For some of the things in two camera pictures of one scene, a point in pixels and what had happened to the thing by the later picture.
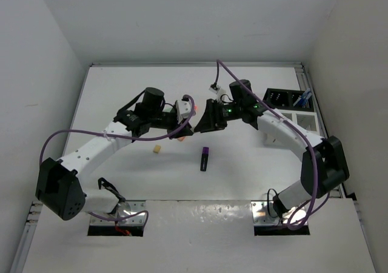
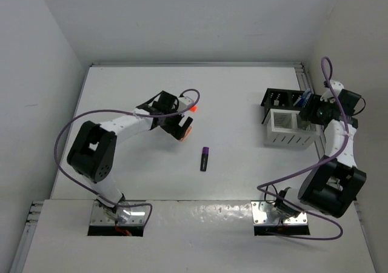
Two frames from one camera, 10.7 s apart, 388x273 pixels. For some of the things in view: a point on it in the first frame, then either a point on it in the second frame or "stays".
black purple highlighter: [204, 159] stays
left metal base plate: [125, 210] stays
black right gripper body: [227, 112] → [316, 108]
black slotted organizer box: [285, 99] stays
